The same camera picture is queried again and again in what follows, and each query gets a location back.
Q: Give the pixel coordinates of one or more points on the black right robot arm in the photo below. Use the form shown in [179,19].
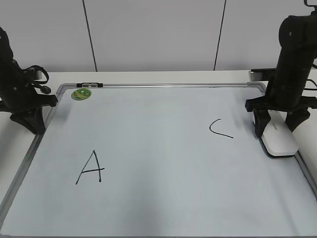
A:
[298,41]

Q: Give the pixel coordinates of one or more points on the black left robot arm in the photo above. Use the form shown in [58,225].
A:
[6,55]

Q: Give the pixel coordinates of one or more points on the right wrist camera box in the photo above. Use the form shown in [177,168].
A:
[261,74]

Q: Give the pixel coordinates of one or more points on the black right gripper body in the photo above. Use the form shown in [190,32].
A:
[284,93]

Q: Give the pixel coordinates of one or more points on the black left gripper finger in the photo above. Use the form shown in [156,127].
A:
[27,120]
[36,121]

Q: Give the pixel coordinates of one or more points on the white whiteboard eraser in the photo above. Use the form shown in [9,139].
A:
[277,139]

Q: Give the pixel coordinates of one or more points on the round green magnet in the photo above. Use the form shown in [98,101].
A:
[81,94]

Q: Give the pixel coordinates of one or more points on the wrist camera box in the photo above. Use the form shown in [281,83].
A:
[261,74]
[32,73]

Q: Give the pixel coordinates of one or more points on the aluminium framed whiteboard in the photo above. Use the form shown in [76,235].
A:
[159,161]

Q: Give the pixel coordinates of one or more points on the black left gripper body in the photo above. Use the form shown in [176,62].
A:
[19,93]

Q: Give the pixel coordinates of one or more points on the black silver board hanger clip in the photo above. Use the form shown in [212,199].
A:
[89,84]

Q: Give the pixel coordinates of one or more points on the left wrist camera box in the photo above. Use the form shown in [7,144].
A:
[32,73]

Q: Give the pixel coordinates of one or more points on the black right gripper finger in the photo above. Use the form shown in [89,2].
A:
[262,118]
[295,118]

